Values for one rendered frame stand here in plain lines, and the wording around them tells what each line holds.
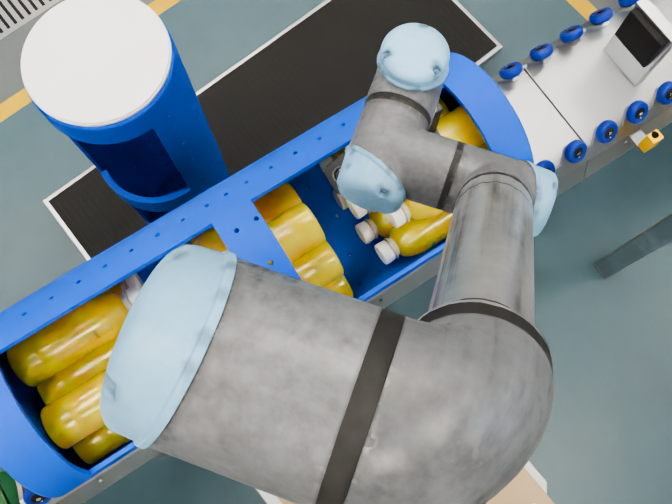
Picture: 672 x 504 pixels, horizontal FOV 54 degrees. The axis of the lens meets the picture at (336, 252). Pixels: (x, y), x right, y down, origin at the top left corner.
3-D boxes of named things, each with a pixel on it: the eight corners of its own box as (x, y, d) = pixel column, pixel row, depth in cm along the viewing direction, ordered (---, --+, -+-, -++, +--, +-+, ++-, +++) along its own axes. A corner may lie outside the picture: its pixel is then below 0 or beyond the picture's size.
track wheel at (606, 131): (619, 117, 125) (611, 114, 126) (600, 129, 124) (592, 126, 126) (620, 137, 127) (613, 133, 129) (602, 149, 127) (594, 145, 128)
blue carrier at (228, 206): (503, 215, 125) (562, 172, 97) (88, 482, 113) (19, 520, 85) (419, 93, 128) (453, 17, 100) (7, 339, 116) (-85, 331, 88)
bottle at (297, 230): (318, 233, 106) (213, 298, 103) (297, 196, 103) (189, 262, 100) (332, 247, 100) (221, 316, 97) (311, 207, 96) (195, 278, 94)
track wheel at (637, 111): (650, 98, 126) (642, 94, 127) (631, 109, 125) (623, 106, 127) (651, 117, 128) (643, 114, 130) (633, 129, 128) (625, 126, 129)
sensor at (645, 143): (654, 146, 133) (665, 136, 128) (642, 154, 132) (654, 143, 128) (629, 117, 134) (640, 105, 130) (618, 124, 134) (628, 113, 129)
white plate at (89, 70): (12, 7, 125) (15, 11, 126) (29, 139, 118) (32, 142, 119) (157, -23, 127) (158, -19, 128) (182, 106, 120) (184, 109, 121)
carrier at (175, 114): (142, 178, 211) (157, 262, 204) (12, 9, 126) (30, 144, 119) (230, 158, 213) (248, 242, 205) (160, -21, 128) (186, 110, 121)
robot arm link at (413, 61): (365, 73, 68) (392, 5, 70) (362, 122, 78) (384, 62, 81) (439, 97, 67) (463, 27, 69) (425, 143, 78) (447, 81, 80)
